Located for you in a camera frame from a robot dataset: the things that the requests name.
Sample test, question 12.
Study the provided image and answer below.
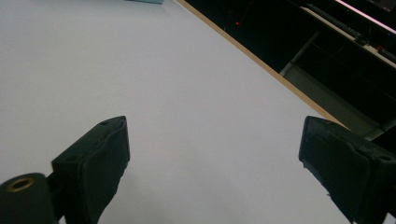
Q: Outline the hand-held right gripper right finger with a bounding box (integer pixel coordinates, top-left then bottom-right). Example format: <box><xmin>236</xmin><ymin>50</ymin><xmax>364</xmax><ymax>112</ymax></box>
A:
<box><xmin>298</xmin><ymin>115</ymin><xmax>396</xmax><ymax>224</ymax></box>

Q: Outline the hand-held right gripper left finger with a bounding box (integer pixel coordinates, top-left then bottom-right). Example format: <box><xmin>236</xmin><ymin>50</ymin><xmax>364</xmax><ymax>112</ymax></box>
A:
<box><xmin>50</xmin><ymin>116</ymin><xmax>131</xmax><ymax>224</ymax></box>

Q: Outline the light blue plastic basket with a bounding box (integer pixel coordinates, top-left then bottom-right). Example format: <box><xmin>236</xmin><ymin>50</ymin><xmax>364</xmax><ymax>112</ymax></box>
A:
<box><xmin>125</xmin><ymin>0</ymin><xmax>165</xmax><ymax>6</ymax></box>

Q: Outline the white metal desk frame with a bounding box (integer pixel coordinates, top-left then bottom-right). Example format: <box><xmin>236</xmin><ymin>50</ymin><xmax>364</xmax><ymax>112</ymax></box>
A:
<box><xmin>278</xmin><ymin>4</ymin><xmax>396</xmax><ymax>142</ymax></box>

